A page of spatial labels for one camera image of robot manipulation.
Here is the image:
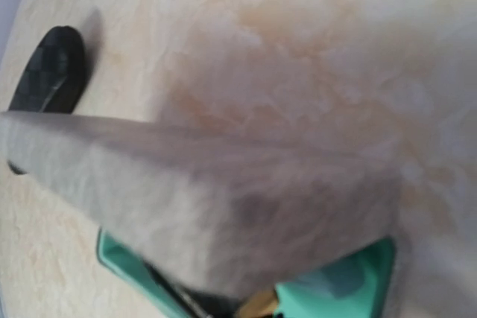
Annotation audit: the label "grey glasses case green lining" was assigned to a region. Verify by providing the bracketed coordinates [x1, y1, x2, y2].
[1, 111, 401, 299]

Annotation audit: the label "black round sunglasses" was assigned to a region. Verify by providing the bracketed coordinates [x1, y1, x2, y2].
[143, 261, 274, 317]

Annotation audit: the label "black oval glasses case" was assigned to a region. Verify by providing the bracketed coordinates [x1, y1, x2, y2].
[8, 26, 88, 114]

